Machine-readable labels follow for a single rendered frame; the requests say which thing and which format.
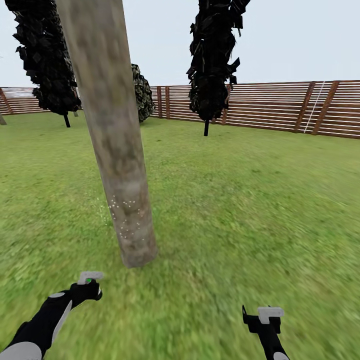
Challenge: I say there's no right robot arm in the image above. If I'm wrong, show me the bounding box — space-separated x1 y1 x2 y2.
242 306 290 360

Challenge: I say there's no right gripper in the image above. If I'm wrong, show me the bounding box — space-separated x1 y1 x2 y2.
242 312 281 340

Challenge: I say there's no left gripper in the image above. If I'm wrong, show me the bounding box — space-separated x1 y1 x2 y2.
70 282 100 304

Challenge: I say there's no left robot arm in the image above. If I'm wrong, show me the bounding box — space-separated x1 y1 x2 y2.
0 271 105 360

